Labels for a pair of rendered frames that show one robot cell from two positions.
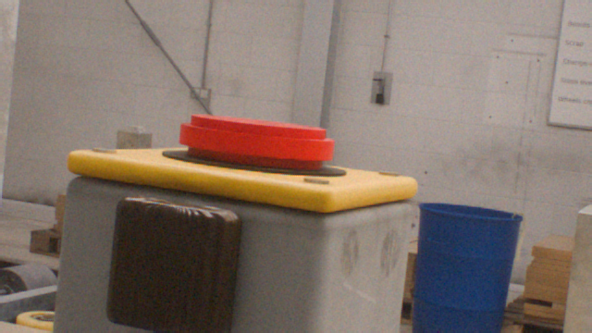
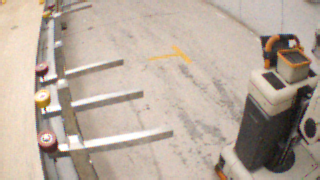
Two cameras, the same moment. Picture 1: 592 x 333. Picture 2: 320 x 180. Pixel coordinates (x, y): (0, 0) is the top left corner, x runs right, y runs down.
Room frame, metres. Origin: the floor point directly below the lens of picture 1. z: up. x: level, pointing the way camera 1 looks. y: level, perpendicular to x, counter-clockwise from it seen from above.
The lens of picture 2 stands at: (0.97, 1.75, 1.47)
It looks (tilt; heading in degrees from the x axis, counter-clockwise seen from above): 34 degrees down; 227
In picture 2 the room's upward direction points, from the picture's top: straight up
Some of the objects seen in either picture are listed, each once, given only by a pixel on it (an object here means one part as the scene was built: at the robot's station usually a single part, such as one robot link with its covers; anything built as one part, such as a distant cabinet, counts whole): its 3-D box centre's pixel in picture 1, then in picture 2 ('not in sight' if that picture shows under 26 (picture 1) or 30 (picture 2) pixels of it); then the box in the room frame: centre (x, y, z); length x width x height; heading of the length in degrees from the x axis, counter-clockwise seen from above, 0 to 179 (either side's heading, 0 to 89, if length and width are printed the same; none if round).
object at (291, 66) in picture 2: not in sight; (294, 65); (-0.31, 1.41, 0.87); 0.23 x 0.15 x 0.11; 158
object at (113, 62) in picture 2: not in sight; (77, 72); (0.46, 0.70, 0.82); 0.43 x 0.03 x 0.04; 159
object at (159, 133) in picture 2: not in sight; (103, 145); (0.65, 1.16, 0.84); 0.43 x 0.03 x 0.04; 159
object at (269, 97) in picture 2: not in sight; (286, 110); (-0.31, 1.43, 0.59); 0.55 x 0.34 x 0.83; 158
